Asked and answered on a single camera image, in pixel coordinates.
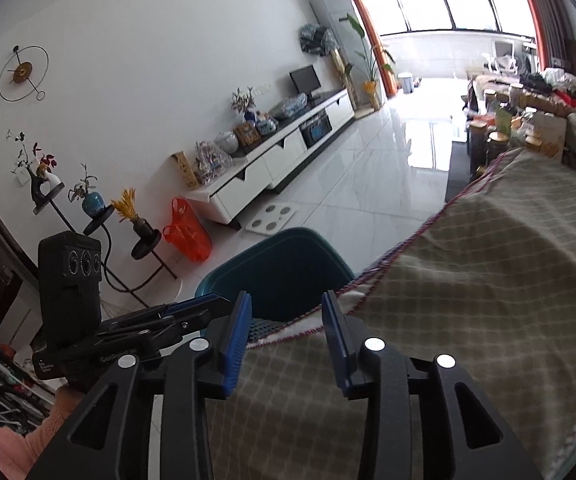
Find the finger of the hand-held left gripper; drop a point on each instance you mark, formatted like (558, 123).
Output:
(177, 317)

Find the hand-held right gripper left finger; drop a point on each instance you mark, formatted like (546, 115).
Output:
(238, 340)

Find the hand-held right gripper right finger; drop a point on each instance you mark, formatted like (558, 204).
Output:
(335, 345)

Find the teal trash bin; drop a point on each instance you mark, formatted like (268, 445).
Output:
(273, 270)

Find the person's left forearm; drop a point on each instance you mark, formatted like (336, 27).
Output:
(2, 452)

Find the person's left hand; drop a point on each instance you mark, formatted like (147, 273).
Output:
(65, 402)

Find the black tiered plant stand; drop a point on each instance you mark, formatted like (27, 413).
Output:
(107, 260)

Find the orange plastic bag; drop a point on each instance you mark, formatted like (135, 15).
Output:
(187, 235)

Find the teal vase with plant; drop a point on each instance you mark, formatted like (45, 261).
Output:
(91, 202)

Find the black vase with yellow wheat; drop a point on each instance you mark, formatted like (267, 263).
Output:
(140, 222)

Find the white bathroom scale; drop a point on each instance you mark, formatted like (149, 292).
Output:
(270, 219)

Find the vase with red flowers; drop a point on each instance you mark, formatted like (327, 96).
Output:
(42, 170)

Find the patterned blanket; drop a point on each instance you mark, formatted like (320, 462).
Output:
(468, 285)

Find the tan patterned box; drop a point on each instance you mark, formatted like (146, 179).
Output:
(185, 169)

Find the clear wrapped glass ornament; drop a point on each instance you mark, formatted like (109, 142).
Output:
(212, 160)

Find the white ceramic jar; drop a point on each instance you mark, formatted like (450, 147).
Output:
(226, 142)

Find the white TV cabinet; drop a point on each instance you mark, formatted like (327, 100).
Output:
(278, 160)

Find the blue and white porcelain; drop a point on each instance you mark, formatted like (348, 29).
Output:
(267, 122)

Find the small plant in blue vase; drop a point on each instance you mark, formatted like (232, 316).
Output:
(244, 102)

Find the clear plastic bag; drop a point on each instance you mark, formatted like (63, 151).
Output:
(290, 107)

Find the black monitor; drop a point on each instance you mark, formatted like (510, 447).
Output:
(304, 80)

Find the small white pedal bin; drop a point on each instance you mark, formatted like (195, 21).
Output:
(406, 83)

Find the tall leafy potted plant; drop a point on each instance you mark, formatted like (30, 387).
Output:
(375, 70)

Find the cluttered coffee table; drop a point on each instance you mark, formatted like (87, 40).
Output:
(508, 120)

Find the covered standing fan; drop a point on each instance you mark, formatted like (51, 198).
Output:
(317, 40)

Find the orange and grey curtain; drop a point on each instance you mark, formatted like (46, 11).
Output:
(368, 25)
(543, 10)

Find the white standing air conditioner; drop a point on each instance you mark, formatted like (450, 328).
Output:
(335, 15)

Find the white office chair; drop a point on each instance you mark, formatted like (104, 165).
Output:
(502, 57)

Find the large window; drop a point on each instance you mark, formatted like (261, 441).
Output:
(443, 0)

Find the wooden picture frame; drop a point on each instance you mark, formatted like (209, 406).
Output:
(247, 135)

